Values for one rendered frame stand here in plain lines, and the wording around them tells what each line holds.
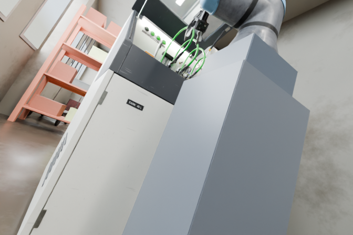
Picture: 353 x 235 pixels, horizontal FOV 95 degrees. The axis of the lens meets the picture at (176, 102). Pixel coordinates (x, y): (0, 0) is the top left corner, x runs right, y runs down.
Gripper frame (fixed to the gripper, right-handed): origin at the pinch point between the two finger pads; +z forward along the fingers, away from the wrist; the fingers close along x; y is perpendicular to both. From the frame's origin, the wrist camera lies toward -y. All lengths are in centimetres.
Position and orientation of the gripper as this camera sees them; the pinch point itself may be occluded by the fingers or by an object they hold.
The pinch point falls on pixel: (190, 41)
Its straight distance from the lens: 110.4
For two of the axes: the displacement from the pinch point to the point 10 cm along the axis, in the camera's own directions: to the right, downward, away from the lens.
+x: 9.2, 2.1, 3.4
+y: 1.5, 6.1, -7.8
